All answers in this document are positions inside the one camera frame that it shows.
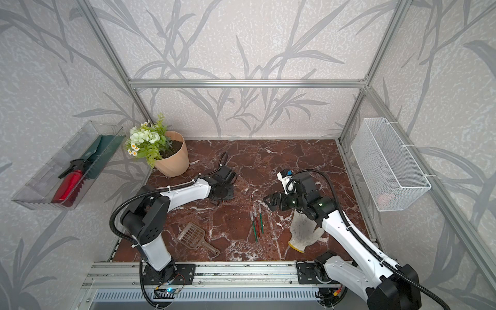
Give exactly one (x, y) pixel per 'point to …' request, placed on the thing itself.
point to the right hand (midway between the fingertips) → (272, 196)
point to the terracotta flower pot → (176, 161)
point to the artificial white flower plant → (149, 140)
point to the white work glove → (303, 231)
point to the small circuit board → (171, 290)
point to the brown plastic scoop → (192, 236)
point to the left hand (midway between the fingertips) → (229, 194)
